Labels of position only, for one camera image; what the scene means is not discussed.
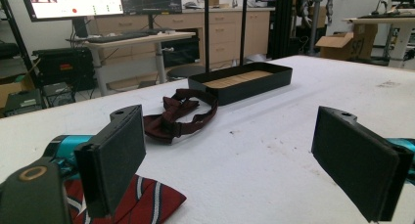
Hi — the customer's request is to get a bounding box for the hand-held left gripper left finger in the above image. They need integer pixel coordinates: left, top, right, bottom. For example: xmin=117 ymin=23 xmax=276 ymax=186
xmin=73 ymin=104 xmax=147 ymax=219

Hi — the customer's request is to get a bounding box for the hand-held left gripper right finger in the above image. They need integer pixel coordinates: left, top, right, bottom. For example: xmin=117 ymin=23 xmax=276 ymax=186
xmin=310 ymin=105 xmax=415 ymax=223

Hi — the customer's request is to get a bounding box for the maroon bow tie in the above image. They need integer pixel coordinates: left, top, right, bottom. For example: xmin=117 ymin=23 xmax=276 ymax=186
xmin=142 ymin=88 xmax=219 ymax=144

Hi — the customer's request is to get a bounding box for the black tray with wooden bottom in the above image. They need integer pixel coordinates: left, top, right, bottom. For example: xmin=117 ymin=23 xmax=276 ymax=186
xmin=187 ymin=62 xmax=294 ymax=107

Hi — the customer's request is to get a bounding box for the red striped necktie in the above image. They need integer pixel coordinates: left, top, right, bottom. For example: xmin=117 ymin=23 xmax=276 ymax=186
xmin=64 ymin=174 xmax=188 ymax=224

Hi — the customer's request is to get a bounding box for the grey power supply unit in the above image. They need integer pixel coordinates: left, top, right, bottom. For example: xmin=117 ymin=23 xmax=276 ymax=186
xmin=2 ymin=88 xmax=44 ymax=118
xmin=42 ymin=81 xmax=76 ymax=109

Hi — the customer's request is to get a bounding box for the white foam mat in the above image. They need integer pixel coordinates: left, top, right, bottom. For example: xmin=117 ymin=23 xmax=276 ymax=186
xmin=0 ymin=55 xmax=415 ymax=224

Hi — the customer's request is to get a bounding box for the black computer tower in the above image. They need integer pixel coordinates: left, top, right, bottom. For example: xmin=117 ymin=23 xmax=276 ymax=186
xmin=32 ymin=47 xmax=98 ymax=92

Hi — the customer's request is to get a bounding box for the black round stool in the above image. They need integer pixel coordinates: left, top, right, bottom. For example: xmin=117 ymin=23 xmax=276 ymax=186
xmin=166 ymin=65 xmax=208 ymax=82

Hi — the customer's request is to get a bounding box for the black keyboard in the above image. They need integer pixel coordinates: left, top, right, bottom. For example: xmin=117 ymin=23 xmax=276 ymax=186
xmin=85 ymin=31 xmax=152 ymax=44

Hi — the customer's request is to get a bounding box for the light wooden standing desk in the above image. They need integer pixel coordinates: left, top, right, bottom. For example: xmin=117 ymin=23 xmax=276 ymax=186
xmin=66 ymin=30 xmax=197 ymax=98

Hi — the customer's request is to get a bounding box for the open cardboard box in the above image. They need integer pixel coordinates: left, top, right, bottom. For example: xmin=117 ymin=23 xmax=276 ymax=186
xmin=314 ymin=22 xmax=380 ymax=62

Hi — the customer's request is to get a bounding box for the flat cardboard box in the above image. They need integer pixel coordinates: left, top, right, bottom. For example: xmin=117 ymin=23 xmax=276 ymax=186
xmin=0 ymin=72 xmax=35 ymax=110

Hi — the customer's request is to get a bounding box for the white work table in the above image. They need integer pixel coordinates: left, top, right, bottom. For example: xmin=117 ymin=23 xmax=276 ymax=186
xmin=342 ymin=16 xmax=415 ymax=69

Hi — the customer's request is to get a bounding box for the black metal stand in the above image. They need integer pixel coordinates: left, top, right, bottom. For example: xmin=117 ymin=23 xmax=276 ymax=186
xmin=203 ymin=0 xmax=250 ymax=73

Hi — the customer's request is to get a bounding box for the computer monitor with bright screen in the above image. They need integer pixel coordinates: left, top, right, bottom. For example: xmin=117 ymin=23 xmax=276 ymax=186
xmin=19 ymin=0 xmax=125 ymax=22

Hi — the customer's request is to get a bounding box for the computer monitor with dark screen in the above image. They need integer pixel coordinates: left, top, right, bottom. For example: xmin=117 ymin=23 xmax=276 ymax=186
xmin=118 ymin=0 xmax=183 ymax=16

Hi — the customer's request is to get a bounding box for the light wooden cabinet row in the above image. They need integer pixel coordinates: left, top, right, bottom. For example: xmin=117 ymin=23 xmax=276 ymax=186
xmin=92 ymin=7 xmax=272 ymax=70

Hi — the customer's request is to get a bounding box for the black frame column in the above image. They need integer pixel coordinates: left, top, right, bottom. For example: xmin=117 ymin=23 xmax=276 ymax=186
xmin=271 ymin=0 xmax=298 ymax=61

